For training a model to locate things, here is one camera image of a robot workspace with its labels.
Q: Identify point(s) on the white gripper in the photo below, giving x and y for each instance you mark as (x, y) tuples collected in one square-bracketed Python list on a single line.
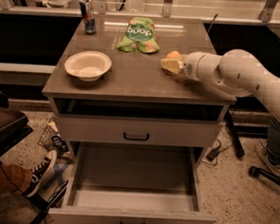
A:
[(191, 67)]

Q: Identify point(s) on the orange fruit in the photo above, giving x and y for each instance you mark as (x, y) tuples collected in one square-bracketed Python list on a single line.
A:
[(174, 55)]

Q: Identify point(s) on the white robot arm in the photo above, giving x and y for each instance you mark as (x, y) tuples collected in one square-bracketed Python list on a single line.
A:
[(237, 72)]

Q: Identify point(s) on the grey drawer cabinet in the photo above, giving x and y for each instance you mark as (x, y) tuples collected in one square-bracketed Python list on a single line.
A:
[(135, 87)]

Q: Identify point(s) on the closed upper drawer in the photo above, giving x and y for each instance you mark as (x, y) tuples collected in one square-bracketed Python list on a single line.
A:
[(110, 130)]

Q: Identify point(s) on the open bottom drawer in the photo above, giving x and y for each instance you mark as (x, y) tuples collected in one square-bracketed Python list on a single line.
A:
[(132, 184)]

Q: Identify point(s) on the green chip bag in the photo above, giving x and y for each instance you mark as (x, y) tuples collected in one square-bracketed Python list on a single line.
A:
[(140, 36)]

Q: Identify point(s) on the white paper bowl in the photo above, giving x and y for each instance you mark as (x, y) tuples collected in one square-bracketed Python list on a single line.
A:
[(88, 65)]

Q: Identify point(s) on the black power adapter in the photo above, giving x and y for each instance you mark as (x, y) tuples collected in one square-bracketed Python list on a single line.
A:
[(212, 154)]

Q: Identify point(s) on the blue silver energy drink can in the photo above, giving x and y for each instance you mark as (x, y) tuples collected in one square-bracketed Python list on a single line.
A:
[(88, 16)]

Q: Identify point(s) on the blue jeans leg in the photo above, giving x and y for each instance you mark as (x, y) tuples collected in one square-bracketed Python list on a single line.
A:
[(273, 147)]

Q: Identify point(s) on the black office chair base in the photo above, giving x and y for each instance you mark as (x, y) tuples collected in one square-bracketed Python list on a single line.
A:
[(257, 172)]

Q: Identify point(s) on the grey sneaker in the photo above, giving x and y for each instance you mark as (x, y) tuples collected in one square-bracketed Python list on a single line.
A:
[(262, 153)]

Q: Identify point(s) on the black white sneaker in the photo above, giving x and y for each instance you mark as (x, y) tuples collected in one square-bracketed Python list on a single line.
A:
[(41, 173)]

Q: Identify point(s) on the brown trouser leg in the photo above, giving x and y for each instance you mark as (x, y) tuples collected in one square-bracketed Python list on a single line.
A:
[(14, 178)]

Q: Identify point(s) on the wire mesh basket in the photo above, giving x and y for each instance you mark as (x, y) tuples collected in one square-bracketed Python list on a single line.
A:
[(52, 140)]

